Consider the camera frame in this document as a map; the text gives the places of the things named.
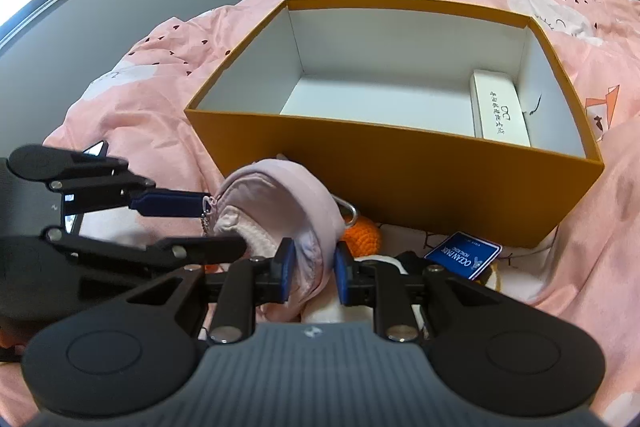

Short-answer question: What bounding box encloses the white long box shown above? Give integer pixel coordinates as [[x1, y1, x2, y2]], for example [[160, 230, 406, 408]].
[[469, 69, 532, 148]]

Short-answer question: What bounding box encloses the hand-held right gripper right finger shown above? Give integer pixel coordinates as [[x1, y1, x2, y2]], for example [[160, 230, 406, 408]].
[[334, 241, 506, 343]]

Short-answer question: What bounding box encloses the orange crochet fruit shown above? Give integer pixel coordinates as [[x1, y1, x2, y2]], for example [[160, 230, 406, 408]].
[[337, 216, 383, 255]]

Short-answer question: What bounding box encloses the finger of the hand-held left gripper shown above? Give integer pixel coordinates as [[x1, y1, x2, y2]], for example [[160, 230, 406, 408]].
[[7, 146, 212, 218], [42, 227, 248, 274]]

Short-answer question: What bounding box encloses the pink pouch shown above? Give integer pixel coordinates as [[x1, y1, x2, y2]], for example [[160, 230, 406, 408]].
[[202, 158, 346, 308]]

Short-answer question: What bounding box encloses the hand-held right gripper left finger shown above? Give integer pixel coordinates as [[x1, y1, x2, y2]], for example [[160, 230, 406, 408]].
[[125, 238, 296, 344]]

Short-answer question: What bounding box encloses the silver carabiner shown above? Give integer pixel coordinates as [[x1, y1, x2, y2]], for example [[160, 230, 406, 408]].
[[332, 197, 361, 228]]

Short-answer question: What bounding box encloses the orange cardboard box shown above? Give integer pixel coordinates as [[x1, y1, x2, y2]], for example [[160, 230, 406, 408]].
[[184, 0, 606, 250]]

